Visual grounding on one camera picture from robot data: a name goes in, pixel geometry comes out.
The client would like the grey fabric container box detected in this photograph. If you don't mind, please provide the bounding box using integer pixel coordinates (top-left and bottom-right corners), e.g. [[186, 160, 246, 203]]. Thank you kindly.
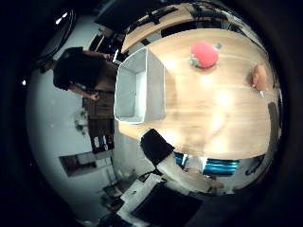
[[113, 46, 167, 125]]

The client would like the dark wooden shelf unit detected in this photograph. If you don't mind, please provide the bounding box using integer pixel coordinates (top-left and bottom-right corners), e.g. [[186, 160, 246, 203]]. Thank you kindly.
[[82, 90, 116, 155]]

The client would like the red strawberry plush toy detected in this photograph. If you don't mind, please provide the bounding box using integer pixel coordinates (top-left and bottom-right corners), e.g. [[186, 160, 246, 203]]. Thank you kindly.
[[188, 41, 220, 69]]

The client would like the person in black shirt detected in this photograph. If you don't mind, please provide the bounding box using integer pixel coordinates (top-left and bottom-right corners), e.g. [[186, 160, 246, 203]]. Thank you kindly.
[[52, 46, 112, 101]]

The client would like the wooden side table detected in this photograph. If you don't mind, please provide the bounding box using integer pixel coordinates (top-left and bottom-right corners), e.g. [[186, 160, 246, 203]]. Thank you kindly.
[[120, 3, 241, 54]]

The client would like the blue metallic frame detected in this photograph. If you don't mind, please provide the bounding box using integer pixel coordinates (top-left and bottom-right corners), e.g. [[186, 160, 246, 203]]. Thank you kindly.
[[173, 152, 241, 176]]

